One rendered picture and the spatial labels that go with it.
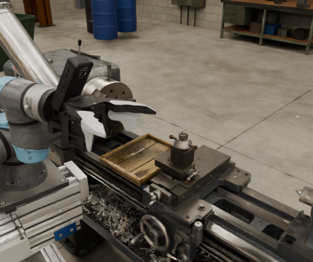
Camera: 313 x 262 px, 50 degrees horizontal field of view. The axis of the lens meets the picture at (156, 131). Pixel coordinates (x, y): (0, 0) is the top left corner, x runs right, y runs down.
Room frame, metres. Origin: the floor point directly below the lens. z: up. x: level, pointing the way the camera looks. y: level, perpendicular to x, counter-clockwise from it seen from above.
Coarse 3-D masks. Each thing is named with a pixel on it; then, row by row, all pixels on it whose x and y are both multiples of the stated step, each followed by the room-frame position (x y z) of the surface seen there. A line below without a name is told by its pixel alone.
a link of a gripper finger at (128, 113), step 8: (112, 104) 0.58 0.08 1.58; (120, 104) 0.57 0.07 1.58; (128, 104) 0.58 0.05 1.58; (136, 104) 0.58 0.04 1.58; (144, 104) 0.58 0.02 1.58; (112, 112) 0.58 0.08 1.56; (120, 112) 0.58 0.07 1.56; (128, 112) 0.58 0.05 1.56; (136, 112) 0.57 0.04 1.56; (144, 112) 0.57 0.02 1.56; (152, 112) 0.57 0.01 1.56; (120, 120) 0.58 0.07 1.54; (128, 120) 0.58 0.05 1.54; (136, 120) 0.58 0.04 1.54; (128, 128) 0.58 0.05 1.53
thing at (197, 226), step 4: (196, 224) 0.98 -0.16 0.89; (200, 224) 0.98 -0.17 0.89; (192, 228) 0.98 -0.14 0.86; (196, 228) 0.97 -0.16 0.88; (200, 228) 0.97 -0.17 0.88; (192, 232) 0.98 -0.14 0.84; (196, 232) 0.97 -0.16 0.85; (200, 232) 0.97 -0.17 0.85; (192, 236) 0.98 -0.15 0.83; (196, 236) 0.97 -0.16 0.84; (200, 236) 0.97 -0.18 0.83; (192, 240) 0.98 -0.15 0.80; (196, 240) 0.96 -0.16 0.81; (200, 240) 0.97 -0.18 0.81
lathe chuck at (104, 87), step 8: (104, 80) 1.67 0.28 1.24; (112, 80) 1.68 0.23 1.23; (88, 88) 1.62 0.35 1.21; (96, 88) 1.60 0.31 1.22; (104, 88) 1.60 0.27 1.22; (112, 88) 1.64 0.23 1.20; (120, 88) 1.67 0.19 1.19; (128, 88) 1.72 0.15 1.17; (112, 96) 1.63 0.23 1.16; (120, 96) 1.67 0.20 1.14; (128, 96) 1.72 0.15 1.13; (104, 112) 1.59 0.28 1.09; (120, 128) 1.66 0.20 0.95
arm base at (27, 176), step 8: (0, 168) 0.89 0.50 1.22; (8, 168) 0.86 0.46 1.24; (16, 168) 0.86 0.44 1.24; (24, 168) 0.86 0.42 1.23; (32, 168) 0.88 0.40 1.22; (40, 168) 0.91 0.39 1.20; (0, 176) 0.87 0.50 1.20; (8, 176) 0.85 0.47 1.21; (16, 176) 0.85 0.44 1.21; (24, 176) 0.86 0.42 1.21; (32, 176) 0.87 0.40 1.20; (40, 176) 0.88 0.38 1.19; (8, 184) 0.84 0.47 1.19; (16, 184) 0.84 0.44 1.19; (24, 184) 0.85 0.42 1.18; (32, 184) 0.86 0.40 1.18
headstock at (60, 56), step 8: (64, 48) 2.25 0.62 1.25; (48, 56) 2.06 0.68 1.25; (56, 56) 2.06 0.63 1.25; (64, 56) 2.06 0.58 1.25; (72, 56) 2.06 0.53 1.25; (88, 56) 2.06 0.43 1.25; (8, 64) 1.89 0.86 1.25; (56, 64) 1.89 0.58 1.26; (64, 64) 1.89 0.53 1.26; (96, 64) 1.89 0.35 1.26; (104, 64) 1.89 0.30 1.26; (112, 64) 1.90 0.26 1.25; (8, 72) 1.86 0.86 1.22; (56, 72) 1.74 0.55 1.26; (96, 72) 1.79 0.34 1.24; (104, 72) 1.81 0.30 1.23; (112, 72) 1.85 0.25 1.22; (88, 80) 1.72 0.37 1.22; (120, 80) 1.89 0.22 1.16; (56, 144) 1.61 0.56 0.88; (64, 144) 1.58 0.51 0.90
